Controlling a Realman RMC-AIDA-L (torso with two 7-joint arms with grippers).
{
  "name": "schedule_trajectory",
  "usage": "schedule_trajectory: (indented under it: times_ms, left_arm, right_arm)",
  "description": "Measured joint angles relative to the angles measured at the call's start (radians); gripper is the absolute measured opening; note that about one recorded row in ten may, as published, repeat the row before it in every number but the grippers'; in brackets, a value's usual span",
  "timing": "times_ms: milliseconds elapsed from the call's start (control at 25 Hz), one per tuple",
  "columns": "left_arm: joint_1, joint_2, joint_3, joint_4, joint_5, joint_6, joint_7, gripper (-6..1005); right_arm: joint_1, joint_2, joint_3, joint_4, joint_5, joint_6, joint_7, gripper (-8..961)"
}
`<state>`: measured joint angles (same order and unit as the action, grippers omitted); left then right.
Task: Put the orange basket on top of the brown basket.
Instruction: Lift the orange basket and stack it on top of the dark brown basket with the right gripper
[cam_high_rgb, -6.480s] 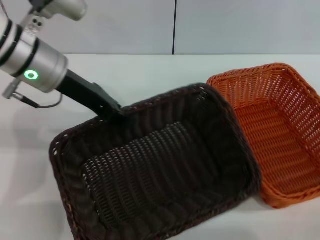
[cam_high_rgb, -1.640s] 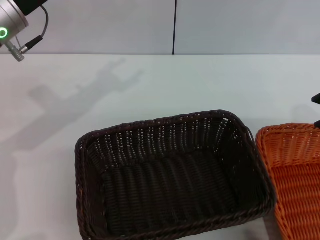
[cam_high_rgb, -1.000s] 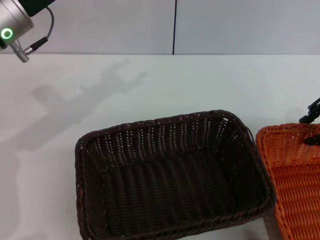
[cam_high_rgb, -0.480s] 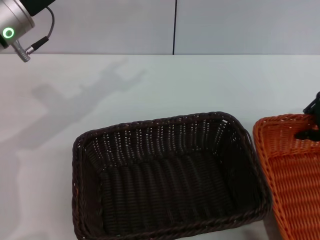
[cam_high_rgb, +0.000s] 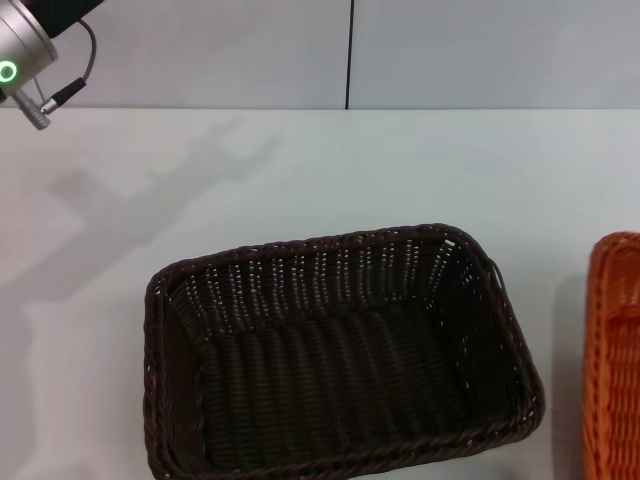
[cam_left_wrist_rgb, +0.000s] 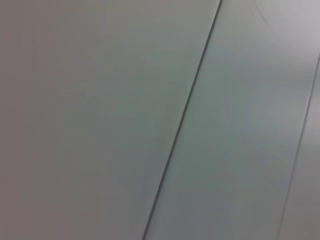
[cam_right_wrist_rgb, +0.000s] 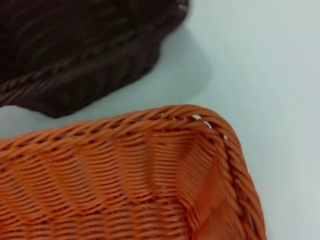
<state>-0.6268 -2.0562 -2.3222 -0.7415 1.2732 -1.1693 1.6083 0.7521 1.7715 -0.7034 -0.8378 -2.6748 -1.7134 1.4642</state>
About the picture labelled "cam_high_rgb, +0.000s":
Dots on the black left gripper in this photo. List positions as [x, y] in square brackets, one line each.
[62, 12]

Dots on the orange wicker basket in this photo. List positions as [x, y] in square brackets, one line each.
[617, 360]

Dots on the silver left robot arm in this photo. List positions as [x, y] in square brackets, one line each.
[22, 40]

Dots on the dark brown wicker basket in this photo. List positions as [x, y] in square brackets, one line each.
[340, 370]

